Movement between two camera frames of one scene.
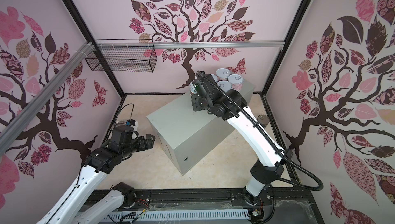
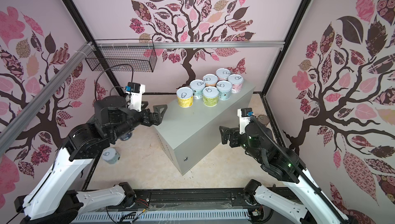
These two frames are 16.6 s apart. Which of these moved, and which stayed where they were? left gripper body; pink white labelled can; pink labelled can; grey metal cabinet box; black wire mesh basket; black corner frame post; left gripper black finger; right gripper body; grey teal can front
Moved: left gripper black finger; left gripper body; right gripper body
Stayed: pink labelled can; black wire mesh basket; grey teal can front; grey metal cabinet box; pink white labelled can; black corner frame post
